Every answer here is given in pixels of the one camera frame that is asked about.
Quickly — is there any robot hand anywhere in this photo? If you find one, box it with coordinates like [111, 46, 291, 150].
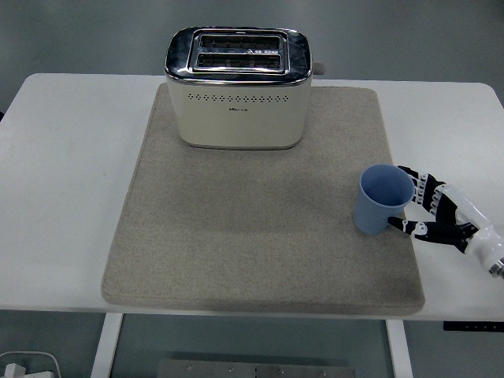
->
[386, 164, 504, 271]

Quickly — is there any blue ribbed cup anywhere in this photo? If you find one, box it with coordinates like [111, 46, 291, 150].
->
[353, 164, 416, 236]

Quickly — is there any black table control panel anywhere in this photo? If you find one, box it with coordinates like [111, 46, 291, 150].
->
[443, 321, 504, 332]

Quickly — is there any white table leg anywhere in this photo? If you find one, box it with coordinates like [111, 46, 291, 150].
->
[384, 319, 414, 378]
[89, 313, 124, 378]

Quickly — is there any beige felt mat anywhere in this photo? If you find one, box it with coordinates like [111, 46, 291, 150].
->
[101, 84, 426, 315]

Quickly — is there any grey metal plate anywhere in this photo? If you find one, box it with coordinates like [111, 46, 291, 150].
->
[157, 358, 358, 378]

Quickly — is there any cream and chrome toaster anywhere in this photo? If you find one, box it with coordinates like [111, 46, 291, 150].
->
[164, 26, 328, 151]

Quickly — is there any white power adapter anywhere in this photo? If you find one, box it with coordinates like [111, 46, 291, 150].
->
[2, 362, 27, 378]

